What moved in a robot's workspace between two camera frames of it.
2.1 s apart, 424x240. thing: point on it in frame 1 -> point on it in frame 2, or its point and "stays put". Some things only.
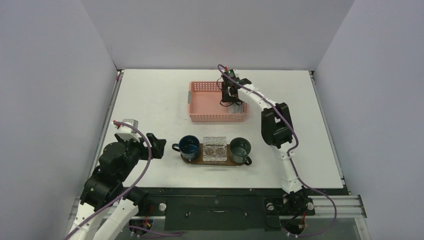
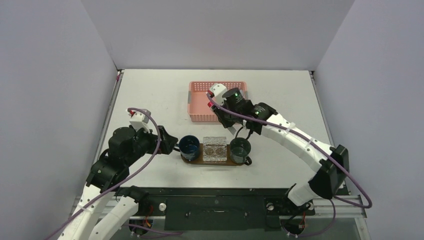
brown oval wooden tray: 199,160 stays put
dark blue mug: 189,147 stays put
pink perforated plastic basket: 204,98 stays put
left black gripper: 157,145 -> 167,141
